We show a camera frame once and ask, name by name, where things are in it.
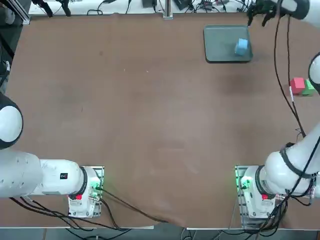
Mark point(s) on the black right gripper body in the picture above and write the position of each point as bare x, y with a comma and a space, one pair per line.
267, 5

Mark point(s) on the blue square foam block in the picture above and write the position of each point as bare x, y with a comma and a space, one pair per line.
242, 46

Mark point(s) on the red square foam block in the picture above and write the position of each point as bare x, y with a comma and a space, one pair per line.
297, 85

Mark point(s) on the green square foam block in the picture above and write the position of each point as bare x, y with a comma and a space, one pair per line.
308, 87

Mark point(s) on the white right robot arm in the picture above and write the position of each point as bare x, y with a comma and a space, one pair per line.
280, 170

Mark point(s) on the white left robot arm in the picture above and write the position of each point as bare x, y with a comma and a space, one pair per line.
50, 177

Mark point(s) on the gray metal tray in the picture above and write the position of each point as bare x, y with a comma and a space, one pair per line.
220, 45

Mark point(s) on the black red adapter hub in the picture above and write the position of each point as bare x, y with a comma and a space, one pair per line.
207, 3

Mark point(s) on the long black power supply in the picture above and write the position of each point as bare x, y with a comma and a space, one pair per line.
183, 4
149, 3

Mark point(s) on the grey aluminium rail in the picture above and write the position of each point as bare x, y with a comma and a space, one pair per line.
21, 13

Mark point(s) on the aluminium frame post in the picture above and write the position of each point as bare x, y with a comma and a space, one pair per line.
168, 10

